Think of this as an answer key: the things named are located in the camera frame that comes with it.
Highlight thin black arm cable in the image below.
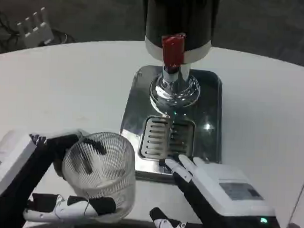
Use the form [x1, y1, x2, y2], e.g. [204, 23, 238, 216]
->
[289, 168, 304, 227]

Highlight red tap handle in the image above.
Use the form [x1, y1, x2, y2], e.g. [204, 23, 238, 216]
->
[160, 33, 187, 69]

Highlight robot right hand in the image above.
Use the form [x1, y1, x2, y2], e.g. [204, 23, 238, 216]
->
[149, 153, 286, 228]

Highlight black power strip cable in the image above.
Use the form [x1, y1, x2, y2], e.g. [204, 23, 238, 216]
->
[39, 27, 76, 47]

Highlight slotted steel tray grid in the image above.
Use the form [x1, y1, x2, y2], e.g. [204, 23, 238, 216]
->
[137, 115, 196, 162]

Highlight steel drip tray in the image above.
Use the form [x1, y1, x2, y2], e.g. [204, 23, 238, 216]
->
[118, 64, 226, 185]

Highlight black cable bundle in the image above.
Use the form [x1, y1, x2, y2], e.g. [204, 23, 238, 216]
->
[0, 0, 23, 56]

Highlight clear ribbed glass cup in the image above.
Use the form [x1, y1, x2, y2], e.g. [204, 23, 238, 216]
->
[59, 130, 138, 218]

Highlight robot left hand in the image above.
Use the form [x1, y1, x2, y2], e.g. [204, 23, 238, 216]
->
[0, 125, 120, 228]

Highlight white power strip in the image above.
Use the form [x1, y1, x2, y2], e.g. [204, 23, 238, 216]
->
[15, 5, 56, 50]

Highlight black drink dispenser chrome base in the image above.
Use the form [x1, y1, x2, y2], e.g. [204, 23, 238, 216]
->
[138, 0, 217, 115]

